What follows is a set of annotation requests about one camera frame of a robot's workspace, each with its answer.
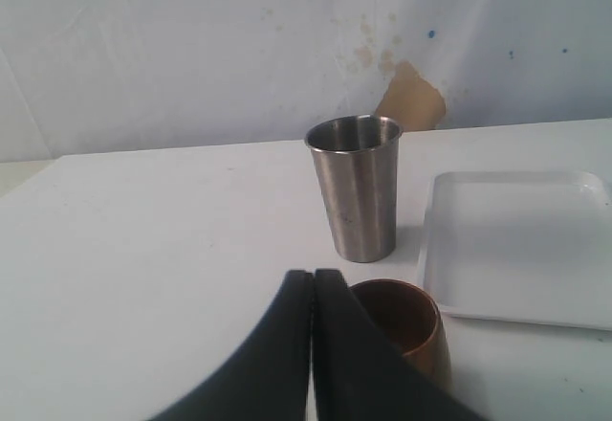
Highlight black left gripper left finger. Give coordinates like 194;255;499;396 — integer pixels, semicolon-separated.
154;270;314;420

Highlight white rectangular tray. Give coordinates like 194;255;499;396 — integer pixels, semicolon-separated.
417;171;611;331

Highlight brown wooden bowl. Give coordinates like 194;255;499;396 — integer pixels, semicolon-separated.
351;279;451;391

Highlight stainless steel cup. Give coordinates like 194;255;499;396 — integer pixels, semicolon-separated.
305;115;403;263

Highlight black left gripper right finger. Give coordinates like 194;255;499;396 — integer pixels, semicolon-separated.
313;269;481;420

